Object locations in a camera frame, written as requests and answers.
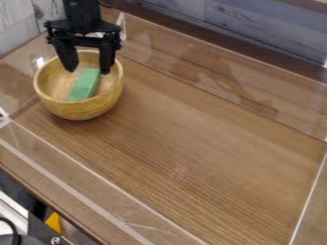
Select black device with logo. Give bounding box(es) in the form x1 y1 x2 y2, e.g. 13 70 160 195
26 213 73 245

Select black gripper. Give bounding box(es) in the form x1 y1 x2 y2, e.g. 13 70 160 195
44 0 121 75

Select green rectangular block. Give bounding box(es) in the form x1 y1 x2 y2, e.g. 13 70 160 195
66 68 101 100

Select brown wooden bowl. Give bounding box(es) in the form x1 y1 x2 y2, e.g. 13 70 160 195
33 49 124 121

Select yellow object under table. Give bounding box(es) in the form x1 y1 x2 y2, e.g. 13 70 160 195
45 212 62 234

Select clear acrylic barrier wall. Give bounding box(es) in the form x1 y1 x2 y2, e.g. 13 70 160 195
0 16 327 245

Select black cable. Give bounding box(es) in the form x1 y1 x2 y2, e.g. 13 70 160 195
0 215 20 245

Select clear acrylic corner bracket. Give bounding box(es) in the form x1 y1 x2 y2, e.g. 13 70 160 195
116 12 128 42

